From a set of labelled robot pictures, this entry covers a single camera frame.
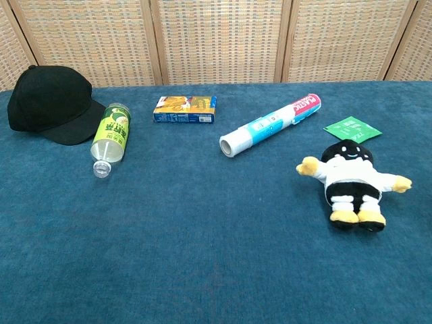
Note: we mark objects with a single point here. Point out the woven folding screen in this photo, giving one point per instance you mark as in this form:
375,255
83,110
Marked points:
219,40

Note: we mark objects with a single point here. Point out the blue and yellow snack box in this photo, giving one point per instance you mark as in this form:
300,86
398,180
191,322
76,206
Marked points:
185,109

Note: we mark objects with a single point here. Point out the black white plush toy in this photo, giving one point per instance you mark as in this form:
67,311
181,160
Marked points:
351,182

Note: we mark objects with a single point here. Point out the blue table cloth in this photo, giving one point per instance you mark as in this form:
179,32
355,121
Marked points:
202,236

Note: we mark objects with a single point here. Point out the clear bottle with green label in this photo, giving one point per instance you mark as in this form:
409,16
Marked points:
111,133

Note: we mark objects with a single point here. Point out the green sachet packet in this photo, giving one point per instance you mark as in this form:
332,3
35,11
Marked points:
352,130

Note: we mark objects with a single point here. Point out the plastic wrap roll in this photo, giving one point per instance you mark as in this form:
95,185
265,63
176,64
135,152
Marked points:
266,126

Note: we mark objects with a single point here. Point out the black baseball cap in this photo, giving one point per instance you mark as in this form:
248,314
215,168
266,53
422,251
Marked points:
47,101

